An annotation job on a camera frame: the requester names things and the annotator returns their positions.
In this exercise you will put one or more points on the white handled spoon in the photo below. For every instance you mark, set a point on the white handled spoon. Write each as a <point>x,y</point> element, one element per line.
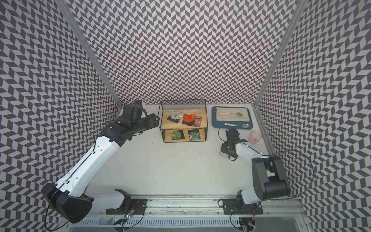
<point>245,126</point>

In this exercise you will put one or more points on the teal plastic tray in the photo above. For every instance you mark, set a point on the teal plastic tray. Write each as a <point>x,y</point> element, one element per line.
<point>219,124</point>

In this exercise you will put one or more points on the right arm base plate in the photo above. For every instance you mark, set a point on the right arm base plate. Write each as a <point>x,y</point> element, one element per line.
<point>232,206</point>

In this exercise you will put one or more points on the white floral tea bag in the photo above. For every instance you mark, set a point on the white floral tea bag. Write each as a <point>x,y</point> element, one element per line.
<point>175,116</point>

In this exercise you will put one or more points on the small red tea bag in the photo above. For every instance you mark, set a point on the small red tea bag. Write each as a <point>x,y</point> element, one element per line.
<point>188,118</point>

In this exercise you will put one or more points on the aluminium front rail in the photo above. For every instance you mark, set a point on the aluminium front rail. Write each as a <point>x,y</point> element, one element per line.
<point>206,206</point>

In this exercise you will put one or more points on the black wire wooden shelf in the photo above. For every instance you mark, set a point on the black wire wooden shelf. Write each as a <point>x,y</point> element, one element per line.
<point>189,106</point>

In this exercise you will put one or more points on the pink handled spoon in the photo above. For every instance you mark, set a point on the pink handled spoon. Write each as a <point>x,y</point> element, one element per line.
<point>228,113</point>

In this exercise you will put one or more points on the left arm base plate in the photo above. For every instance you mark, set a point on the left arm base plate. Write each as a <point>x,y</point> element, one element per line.
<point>138,205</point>

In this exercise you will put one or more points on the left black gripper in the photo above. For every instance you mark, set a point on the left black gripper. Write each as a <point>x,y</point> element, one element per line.
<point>154,122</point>

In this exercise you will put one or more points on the pink plastic cup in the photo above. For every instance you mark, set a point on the pink plastic cup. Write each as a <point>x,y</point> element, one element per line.
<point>254,137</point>

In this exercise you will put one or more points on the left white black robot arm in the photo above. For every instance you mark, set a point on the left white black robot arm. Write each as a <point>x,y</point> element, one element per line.
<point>68,195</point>

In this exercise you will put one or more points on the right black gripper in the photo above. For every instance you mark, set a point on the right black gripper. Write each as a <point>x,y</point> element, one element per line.
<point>224,149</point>

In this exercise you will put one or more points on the beige folded cloth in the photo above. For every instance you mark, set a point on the beige folded cloth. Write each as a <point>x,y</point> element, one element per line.
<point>233,118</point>

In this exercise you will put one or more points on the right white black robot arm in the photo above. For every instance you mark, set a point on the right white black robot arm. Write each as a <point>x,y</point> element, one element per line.
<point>268,173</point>

